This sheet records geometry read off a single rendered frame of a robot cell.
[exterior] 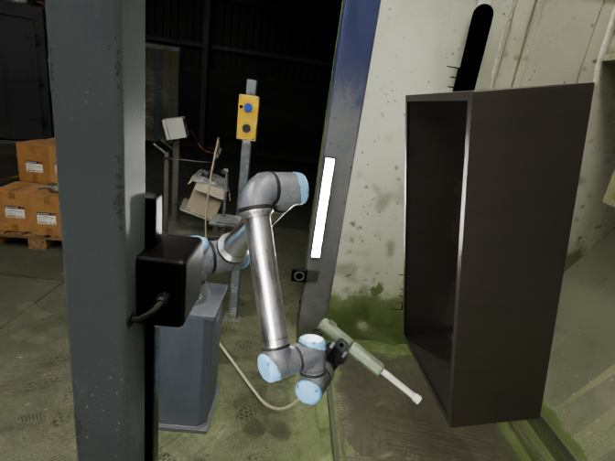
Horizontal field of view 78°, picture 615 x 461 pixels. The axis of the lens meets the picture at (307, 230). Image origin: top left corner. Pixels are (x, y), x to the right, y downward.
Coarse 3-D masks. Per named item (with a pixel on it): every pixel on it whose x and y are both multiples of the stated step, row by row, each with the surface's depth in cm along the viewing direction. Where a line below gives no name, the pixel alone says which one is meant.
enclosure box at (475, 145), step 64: (448, 128) 166; (512, 128) 108; (576, 128) 109; (448, 192) 176; (512, 192) 114; (576, 192) 116; (448, 256) 187; (512, 256) 121; (448, 320) 198; (512, 320) 129; (448, 384) 164; (512, 384) 138
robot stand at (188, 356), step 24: (216, 288) 184; (192, 312) 161; (216, 312) 164; (168, 336) 164; (192, 336) 164; (216, 336) 180; (168, 360) 168; (192, 360) 168; (216, 360) 191; (168, 384) 172; (192, 384) 172; (216, 384) 202; (168, 408) 176; (192, 408) 177; (192, 432) 179
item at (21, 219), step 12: (0, 192) 324; (12, 192) 326; (24, 192) 328; (0, 204) 327; (12, 204) 329; (24, 204) 331; (0, 216) 330; (12, 216) 332; (24, 216) 334; (0, 228) 334; (12, 228) 335; (24, 228) 337
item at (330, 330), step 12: (324, 324) 156; (336, 324) 157; (336, 336) 155; (348, 336) 157; (348, 348) 154; (360, 348) 153; (360, 360) 152; (372, 360) 151; (372, 372) 151; (384, 372) 150; (396, 384) 149; (420, 396) 147
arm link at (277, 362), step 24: (264, 192) 120; (240, 216) 123; (264, 216) 121; (264, 240) 120; (264, 264) 119; (264, 288) 118; (264, 312) 118; (264, 336) 118; (264, 360) 116; (288, 360) 118
